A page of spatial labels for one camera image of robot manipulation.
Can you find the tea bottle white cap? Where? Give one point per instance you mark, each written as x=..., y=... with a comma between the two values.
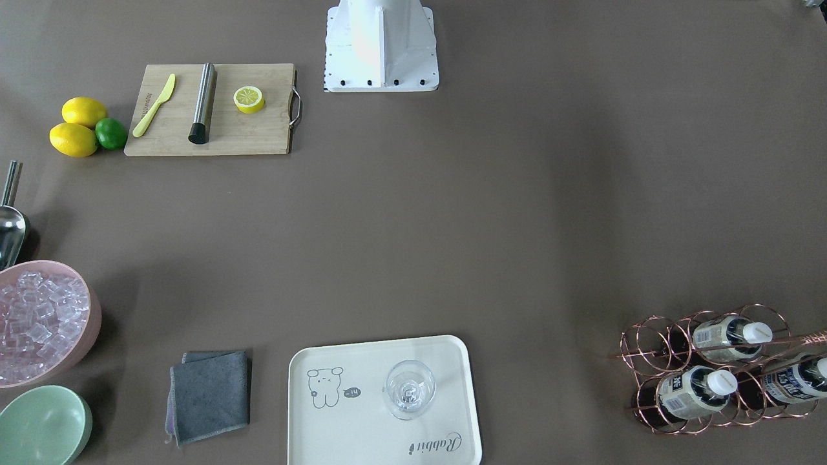
x=675, y=399

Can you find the copper wire bottle basket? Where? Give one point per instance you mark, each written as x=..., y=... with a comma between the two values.
x=658, y=347

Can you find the tea bottle in basket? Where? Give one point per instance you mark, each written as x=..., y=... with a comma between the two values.
x=730, y=338

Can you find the tea bottle at edge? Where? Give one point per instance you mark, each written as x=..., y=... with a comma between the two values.
x=800, y=379

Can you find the clear wine glass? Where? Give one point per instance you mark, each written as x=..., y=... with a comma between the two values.
x=409, y=390

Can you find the cream serving tray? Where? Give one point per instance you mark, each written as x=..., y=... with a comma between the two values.
x=337, y=412

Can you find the half lemon slice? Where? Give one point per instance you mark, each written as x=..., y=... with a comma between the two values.
x=249, y=99

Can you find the steel muddler black tip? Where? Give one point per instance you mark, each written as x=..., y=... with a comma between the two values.
x=200, y=127

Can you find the bamboo cutting board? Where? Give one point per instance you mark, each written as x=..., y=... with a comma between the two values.
x=268, y=132

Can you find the grey folded cloth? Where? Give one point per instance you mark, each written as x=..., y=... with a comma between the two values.
x=209, y=394

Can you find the yellow plastic knife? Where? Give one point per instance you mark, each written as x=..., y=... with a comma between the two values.
x=163, y=97

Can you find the green lime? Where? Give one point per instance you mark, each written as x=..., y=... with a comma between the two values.
x=111, y=134

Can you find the yellow lemon lower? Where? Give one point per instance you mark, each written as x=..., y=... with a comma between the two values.
x=74, y=140

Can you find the yellow lemon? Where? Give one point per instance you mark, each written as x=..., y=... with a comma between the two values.
x=84, y=111
x=74, y=140

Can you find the yellow lemon upper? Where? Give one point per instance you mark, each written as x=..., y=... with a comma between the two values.
x=84, y=111

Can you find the pink bowl of ice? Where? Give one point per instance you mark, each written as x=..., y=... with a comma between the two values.
x=50, y=319

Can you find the steel ice scoop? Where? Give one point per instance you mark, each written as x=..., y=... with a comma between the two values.
x=14, y=224

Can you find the green empty bowl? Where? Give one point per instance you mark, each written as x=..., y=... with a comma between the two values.
x=46, y=425

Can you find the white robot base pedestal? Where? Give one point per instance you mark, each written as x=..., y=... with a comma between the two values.
x=380, y=46

